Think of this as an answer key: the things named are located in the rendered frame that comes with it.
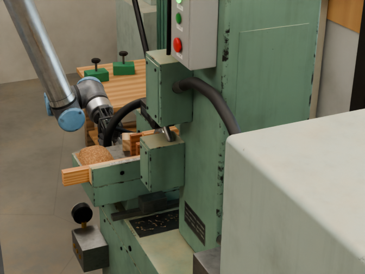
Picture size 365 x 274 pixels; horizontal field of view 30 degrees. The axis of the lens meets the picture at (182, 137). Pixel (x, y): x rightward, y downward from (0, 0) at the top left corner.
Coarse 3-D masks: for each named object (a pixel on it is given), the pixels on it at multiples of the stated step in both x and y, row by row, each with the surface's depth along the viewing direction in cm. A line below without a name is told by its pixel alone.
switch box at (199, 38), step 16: (176, 0) 136; (192, 0) 129; (208, 0) 131; (192, 16) 131; (208, 16) 132; (176, 32) 138; (192, 32) 132; (208, 32) 134; (192, 48) 134; (208, 48) 135; (192, 64) 135; (208, 64) 137
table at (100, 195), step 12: (72, 156) 193; (120, 156) 192; (132, 156) 192; (132, 180) 181; (96, 192) 178; (108, 192) 179; (120, 192) 181; (132, 192) 182; (144, 192) 184; (96, 204) 179
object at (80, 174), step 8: (112, 160) 182; (72, 168) 178; (80, 168) 178; (88, 168) 178; (64, 176) 176; (72, 176) 177; (80, 176) 178; (88, 176) 179; (64, 184) 177; (72, 184) 178
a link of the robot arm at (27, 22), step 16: (16, 0) 206; (32, 0) 210; (16, 16) 209; (32, 16) 210; (32, 32) 212; (32, 48) 214; (48, 48) 217; (32, 64) 220; (48, 64) 218; (48, 80) 221; (64, 80) 224; (48, 96) 225; (64, 96) 225; (64, 112) 226; (80, 112) 228; (64, 128) 228
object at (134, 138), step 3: (141, 132) 192; (132, 135) 190; (135, 135) 190; (138, 135) 191; (141, 135) 191; (132, 138) 190; (135, 138) 191; (138, 138) 191; (132, 141) 191; (135, 141) 191; (138, 141) 191; (132, 144) 191; (135, 144) 191; (132, 147) 191; (135, 147) 192; (132, 150) 192; (135, 150) 192; (132, 153) 192; (135, 153) 193
